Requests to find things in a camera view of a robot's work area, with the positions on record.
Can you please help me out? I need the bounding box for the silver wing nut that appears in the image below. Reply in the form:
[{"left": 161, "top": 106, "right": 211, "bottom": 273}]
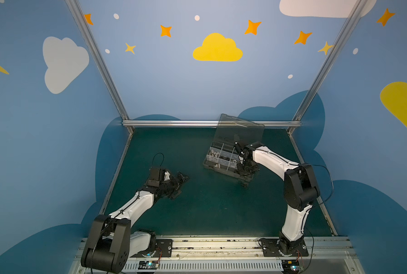
[{"left": 209, "top": 149, "right": 220, "bottom": 158}]

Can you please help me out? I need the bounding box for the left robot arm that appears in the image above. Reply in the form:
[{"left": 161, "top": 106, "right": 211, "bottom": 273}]
[{"left": 81, "top": 168, "right": 190, "bottom": 274}]

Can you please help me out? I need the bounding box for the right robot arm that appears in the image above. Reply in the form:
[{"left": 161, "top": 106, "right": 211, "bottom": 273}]
[{"left": 234, "top": 142, "right": 321, "bottom": 256}]

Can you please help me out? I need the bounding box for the clear plastic organizer box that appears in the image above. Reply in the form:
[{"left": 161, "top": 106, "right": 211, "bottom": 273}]
[{"left": 203, "top": 114, "right": 265, "bottom": 183}]

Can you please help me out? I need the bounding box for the left circuit board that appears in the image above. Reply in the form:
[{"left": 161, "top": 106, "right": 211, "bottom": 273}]
[{"left": 138, "top": 261, "right": 160, "bottom": 271}]

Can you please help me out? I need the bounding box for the circuit board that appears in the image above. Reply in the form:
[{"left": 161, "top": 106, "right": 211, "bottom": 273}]
[
  {"left": 138, "top": 261, "right": 160, "bottom": 271},
  {"left": 282, "top": 260, "right": 303, "bottom": 274}
]

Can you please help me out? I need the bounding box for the right circuit board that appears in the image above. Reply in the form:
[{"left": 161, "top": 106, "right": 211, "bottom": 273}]
[{"left": 282, "top": 260, "right": 303, "bottom": 274}]

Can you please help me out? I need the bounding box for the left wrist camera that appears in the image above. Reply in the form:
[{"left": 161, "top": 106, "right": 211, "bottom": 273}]
[{"left": 145, "top": 167, "right": 170, "bottom": 187}]

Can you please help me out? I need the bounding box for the rear aluminium frame bar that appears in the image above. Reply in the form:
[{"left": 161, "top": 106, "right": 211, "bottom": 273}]
[{"left": 122, "top": 120, "right": 301, "bottom": 128}]

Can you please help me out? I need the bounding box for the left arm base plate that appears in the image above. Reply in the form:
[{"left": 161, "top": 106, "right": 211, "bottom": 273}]
[{"left": 132, "top": 239, "right": 173, "bottom": 258}]

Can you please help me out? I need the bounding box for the right aluminium frame post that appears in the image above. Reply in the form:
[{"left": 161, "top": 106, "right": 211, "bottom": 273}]
[{"left": 292, "top": 0, "right": 368, "bottom": 127}]

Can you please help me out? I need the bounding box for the aluminium frame post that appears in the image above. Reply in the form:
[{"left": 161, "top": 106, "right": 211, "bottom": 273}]
[
  {"left": 292, "top": 0, "right": 368, "bottom": 127},
  {"left": 65, "top": 0, "right": 129, "bottom": 123}
]

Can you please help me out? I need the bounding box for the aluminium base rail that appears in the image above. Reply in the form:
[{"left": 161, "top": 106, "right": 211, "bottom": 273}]
[{"left": 68, "top": 235, "right": 365, "bottom": 274}]

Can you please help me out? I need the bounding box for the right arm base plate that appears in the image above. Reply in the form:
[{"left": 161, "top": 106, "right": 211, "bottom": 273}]
[{"left": 258, "top": 237, "right": 309, "bottom": 257}]

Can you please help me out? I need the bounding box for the left aluminium frame post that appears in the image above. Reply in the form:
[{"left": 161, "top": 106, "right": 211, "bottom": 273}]
[{"left": 65, "top": 0, "right": 129, "bottom": 123}]

